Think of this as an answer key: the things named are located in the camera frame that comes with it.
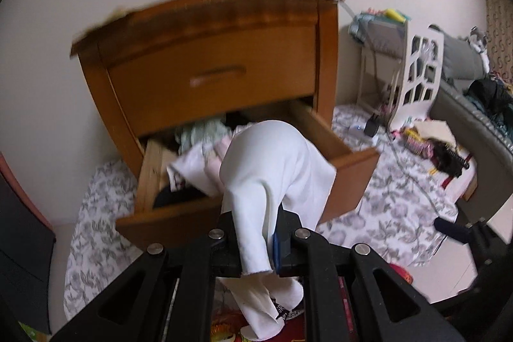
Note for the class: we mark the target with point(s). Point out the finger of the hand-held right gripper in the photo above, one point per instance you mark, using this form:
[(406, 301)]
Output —
[(453, 230)]

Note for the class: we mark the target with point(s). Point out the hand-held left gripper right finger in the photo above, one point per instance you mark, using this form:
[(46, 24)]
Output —
[(276, 250)]

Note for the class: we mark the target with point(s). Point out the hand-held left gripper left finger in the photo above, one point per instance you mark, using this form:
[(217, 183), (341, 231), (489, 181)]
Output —
[(228, 246)]

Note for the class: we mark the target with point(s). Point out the wooden drawer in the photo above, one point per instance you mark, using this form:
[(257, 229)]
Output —
[(180, 221), (208, 93)]

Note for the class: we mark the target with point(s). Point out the dark cloth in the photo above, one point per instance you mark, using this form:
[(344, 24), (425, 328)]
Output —
[(180, 195)]

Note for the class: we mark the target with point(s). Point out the pink garment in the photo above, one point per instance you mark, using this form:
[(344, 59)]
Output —
[(214, 165)]

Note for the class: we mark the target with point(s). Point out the white garment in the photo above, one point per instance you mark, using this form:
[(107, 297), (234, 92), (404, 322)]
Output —
[(272, 165)]

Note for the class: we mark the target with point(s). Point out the white printed underwear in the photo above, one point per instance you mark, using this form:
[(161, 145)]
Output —
[(188, 165)]

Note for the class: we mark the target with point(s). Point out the light green lace underwear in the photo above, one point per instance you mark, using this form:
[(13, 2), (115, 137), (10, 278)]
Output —
[(204, 133)]

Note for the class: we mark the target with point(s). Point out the grey floral bedsheet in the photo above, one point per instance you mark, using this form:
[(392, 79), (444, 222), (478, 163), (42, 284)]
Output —
[(396, 197)]

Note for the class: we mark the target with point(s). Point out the black hair brush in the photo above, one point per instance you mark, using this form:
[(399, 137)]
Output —
[(449, 159)]

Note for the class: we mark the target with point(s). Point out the grey sofa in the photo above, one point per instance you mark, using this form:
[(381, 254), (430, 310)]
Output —
[(481, 141)]

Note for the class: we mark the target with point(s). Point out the colourful sticker packet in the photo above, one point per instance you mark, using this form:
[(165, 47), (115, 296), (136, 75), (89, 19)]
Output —
[(417, 143)]

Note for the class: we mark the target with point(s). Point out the red floral blanket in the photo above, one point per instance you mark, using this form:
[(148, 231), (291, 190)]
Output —
[(352, 306)]

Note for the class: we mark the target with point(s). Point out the white wooden rack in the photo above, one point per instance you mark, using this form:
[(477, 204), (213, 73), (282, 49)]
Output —
[(417, 109)]

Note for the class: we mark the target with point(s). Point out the black charger adapter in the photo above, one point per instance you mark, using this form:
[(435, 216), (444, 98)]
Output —
[(372, 125)]

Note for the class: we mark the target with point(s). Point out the white power strip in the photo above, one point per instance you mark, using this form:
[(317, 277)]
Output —
[(356, 131)]

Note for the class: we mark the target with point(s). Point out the dark clothes pile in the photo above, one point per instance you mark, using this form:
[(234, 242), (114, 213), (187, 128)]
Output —
[(491, 97)]

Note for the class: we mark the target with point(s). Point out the grey cushion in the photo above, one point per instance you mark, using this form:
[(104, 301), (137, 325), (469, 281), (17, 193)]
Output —
[(461, 55)]

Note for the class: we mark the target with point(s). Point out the dark glass cabinet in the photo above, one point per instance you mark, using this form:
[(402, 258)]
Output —
[(20, 266)]

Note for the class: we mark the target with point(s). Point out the pink foam board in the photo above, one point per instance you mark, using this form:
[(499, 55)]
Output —
[(24, 189)]

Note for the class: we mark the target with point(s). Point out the yellow sponge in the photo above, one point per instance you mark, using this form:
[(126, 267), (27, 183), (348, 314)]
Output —
[(394, 15)]

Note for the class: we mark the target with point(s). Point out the teal cloth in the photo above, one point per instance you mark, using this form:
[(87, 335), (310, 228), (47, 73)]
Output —
[(358, 25)]

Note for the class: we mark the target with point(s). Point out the wooden nightstand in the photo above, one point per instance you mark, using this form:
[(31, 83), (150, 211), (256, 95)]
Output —
[(200, 13)]

